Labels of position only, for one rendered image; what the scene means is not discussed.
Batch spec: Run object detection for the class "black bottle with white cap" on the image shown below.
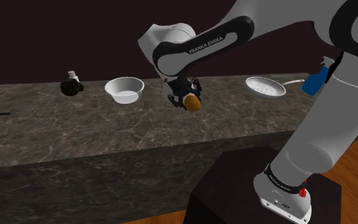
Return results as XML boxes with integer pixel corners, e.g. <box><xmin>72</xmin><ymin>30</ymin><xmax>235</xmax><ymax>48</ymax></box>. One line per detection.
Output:
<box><xmin>60</xmin><ymin>70</ymin><xmax>85</xmax><ymax>97</ymax></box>

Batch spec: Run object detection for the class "blue spray bottle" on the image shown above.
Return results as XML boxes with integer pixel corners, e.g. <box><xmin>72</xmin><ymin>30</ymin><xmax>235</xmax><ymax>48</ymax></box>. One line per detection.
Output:
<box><xmin>301</xmin><ymin>56</ymin><xmax>335</xmax><ymax>96</ymax></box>

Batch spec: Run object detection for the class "silver frying pan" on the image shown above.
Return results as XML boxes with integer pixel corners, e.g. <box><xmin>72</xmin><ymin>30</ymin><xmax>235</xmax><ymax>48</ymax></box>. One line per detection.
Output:
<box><xmin>245</xmin><ymin>76</ymin><xmax>306</xmax><ymax>99</ymax></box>

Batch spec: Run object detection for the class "white bowl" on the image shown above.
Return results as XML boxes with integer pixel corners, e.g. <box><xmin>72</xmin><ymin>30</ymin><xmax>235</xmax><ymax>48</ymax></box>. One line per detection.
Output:
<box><xmin>104</xmin><ymin>76</ymin><xmax>146</xmax><ymax>105</ymax></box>

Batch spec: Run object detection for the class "dark robot stand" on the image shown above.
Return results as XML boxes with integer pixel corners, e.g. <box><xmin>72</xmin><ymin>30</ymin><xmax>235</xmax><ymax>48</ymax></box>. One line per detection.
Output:
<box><xmin>183</xmin><ymin>146</ymin><xmax>343</xmax><ymax>224</ymax></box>

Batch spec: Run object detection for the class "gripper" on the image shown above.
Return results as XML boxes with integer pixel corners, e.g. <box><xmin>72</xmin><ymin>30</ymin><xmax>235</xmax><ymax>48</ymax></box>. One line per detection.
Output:
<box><xmin>166</xmin><ymin>75</ymin><xmax>203</xmax><ymax>110</ymax></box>

